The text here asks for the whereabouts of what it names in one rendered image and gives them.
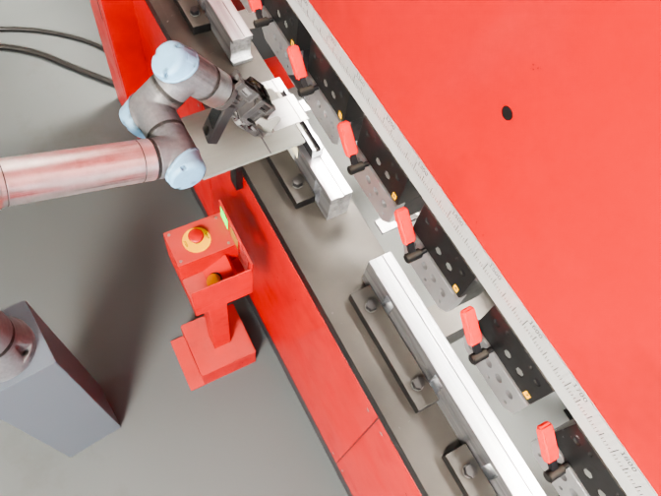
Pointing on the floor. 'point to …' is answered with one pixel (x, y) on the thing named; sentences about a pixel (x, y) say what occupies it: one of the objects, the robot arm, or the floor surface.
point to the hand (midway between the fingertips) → (268, 130)
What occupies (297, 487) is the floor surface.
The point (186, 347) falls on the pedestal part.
